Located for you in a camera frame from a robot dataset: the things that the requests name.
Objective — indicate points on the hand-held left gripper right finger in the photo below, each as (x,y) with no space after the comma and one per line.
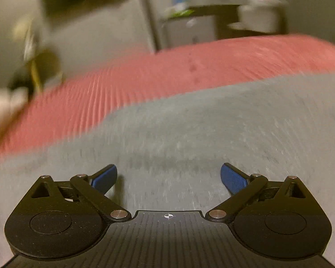
(232,177)

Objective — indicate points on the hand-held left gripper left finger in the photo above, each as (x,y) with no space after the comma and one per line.
(104,177)

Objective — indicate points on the grey pants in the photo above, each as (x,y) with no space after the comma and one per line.
(184,131)

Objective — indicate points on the red ribbed blanket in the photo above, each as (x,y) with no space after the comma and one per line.
(184,67)

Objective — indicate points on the pale pillow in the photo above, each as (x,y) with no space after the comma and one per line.
(2,111)

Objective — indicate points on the yellow legged stand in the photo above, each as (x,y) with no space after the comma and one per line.
(36,72)

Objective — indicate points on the white container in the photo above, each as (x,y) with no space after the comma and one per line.
(258,15)

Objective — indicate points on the white cabinet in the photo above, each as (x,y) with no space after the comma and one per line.
(184,35)

